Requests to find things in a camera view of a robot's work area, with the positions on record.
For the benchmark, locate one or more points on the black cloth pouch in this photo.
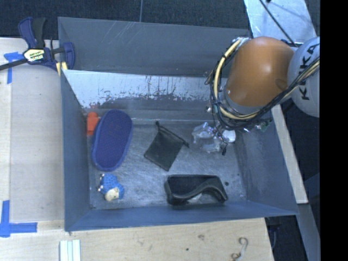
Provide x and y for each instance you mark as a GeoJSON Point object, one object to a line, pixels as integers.
{"type": "Point", "coordinates": [163, 149]}

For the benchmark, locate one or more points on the black plastic tray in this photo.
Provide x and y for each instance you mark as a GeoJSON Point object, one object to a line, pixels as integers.
{"type": "Point", "coordinates": [179, 185]}

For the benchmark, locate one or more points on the grey metal bin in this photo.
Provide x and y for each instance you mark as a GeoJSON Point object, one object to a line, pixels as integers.
{"type": "Point", "coordinates": [152, 48]}

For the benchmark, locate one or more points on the blue oval slipper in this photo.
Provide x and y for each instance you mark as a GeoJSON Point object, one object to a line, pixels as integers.
{"type": "Point", "coordinates": [111, 140]}

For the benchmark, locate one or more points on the blue toy animal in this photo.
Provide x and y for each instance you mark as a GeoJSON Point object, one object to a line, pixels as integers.
{"type": "Point", "coordinates": [111, 186]}

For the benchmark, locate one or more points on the orange block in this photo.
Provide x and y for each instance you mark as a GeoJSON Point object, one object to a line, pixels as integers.
{"type": "Point", "coordinates": [92, 122]}

